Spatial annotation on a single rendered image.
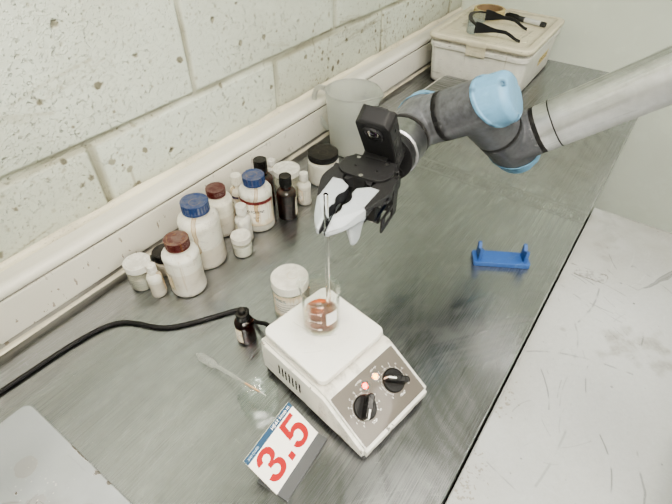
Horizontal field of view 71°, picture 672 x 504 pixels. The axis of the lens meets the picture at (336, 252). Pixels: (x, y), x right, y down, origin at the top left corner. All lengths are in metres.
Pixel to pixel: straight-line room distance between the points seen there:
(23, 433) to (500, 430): 0.62
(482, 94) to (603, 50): 1.18
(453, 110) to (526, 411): 0.43
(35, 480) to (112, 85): 0.56
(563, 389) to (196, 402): 0.52
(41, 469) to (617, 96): 0.89
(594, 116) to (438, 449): 0.51
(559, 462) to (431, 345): 0.22
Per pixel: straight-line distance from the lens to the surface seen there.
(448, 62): 1.56
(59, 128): 0.82
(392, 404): 0.64
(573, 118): 0.79
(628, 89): 0.78
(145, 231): 0.91
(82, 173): 0.86
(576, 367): 0.80
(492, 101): 0.69
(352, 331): 0.64
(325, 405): 0.62
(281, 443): 0.63
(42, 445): 0.75
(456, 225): 0.97
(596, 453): 0.73
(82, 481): 0.70
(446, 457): 0.66
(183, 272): 0.80
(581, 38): 1.86
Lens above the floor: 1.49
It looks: 42 degrees down
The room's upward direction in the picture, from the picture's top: straight up
